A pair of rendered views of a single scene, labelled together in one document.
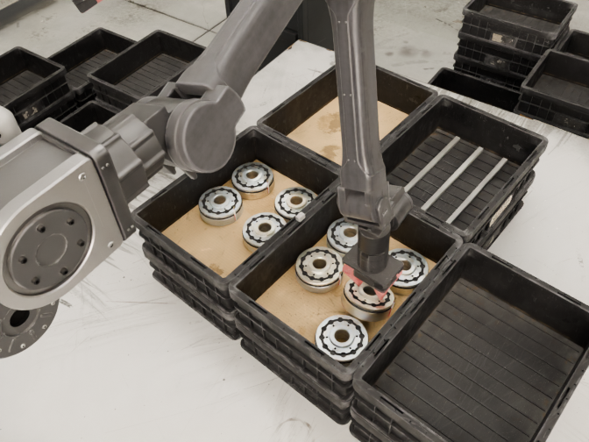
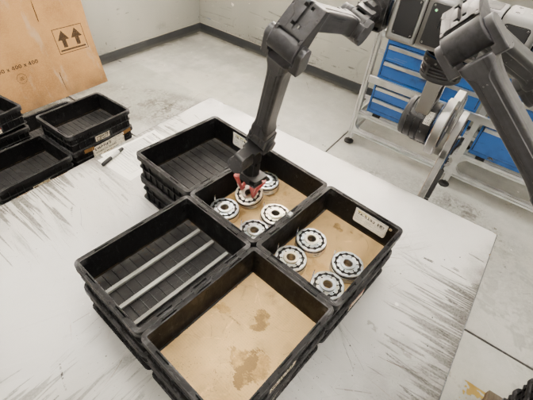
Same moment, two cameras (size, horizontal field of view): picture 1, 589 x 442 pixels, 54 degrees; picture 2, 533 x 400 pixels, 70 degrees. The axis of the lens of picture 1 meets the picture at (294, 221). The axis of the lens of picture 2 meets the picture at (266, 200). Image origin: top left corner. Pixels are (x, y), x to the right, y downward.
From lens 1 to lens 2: 1.68 m
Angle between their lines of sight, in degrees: 88
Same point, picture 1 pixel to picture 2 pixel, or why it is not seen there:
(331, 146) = (257, 330)
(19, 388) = (423, 219)
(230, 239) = (333, 246)
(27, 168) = not seen: outside the picture
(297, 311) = (287, 201)
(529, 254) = not seen: hidden behind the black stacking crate
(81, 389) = (392, 216)
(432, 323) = not seen: hidden behind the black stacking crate
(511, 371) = (185, 169)
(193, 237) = (359, 250)
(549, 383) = (170, 164)
